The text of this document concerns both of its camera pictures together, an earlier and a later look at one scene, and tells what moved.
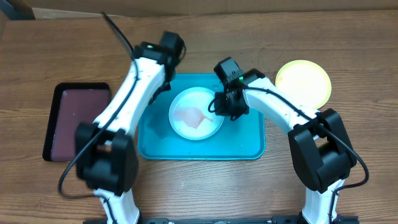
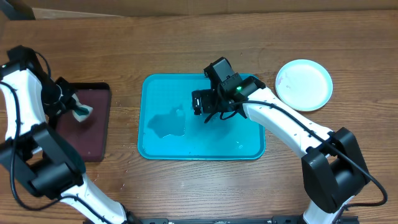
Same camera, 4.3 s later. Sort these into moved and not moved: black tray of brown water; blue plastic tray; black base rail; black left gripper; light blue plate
Moved: black left gripper; light blue plate
Not moved: black base rail; blue plastic tray; black tray of brown water
